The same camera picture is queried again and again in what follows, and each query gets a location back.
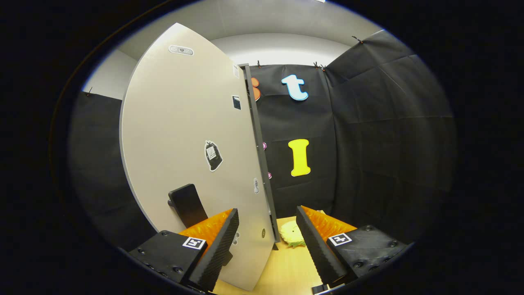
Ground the black backdrop cloth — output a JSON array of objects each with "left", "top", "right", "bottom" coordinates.
[{"left": 69, "top": 29, "right": 457, "bottom": 252}]

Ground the yellow plush toy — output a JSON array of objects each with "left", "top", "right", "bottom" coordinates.
[{"left": 280, "top": 220, "right": 307, "bottom": 249}]

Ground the grey shoe cabinet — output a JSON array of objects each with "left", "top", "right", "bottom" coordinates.
[{"left": 239, "top": 63, "right": 282, "bottom": 250}]

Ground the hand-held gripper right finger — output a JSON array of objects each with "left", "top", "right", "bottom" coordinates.
[{"left": 296, "top": 206, "right": 410, "bottom": 287}]

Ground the black door handle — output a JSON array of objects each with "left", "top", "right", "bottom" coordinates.
[{"left": 167, "top": 184, "right": 209, "bottom": 229}]

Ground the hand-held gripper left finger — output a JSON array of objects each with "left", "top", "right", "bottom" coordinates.
[{"left": 128, "top": 208, "right": 240, "bottom": 292}]

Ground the beige shoe cabinet door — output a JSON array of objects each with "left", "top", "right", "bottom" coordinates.
[{"left": 120, "top": 23, "right": 276, "bottom": 292}]

